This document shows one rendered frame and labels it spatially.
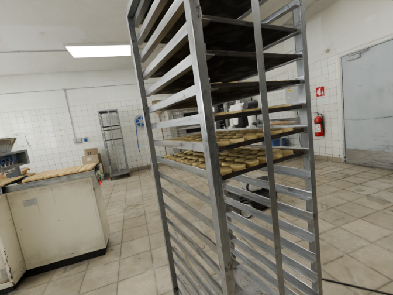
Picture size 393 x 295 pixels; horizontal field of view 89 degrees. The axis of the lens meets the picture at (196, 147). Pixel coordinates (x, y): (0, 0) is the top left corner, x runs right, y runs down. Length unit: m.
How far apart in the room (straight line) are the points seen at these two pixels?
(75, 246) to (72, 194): 0.53
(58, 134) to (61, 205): 4.38
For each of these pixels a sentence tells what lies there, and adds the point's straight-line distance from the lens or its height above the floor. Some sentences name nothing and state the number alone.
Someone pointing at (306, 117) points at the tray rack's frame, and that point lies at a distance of 0.87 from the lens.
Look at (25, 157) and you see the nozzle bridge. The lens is 2.86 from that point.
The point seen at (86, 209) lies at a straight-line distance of 2.31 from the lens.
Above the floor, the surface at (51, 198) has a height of 0.71.
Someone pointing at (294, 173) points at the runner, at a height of 0.95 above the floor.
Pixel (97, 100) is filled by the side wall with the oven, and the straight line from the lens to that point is 6.41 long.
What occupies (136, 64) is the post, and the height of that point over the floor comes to 1.56.
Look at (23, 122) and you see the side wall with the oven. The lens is 6.83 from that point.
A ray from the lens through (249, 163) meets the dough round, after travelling 0.72.
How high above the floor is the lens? 1.23
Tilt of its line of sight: 7 degrees down
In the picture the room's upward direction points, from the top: 8 degrees counter-clockwise
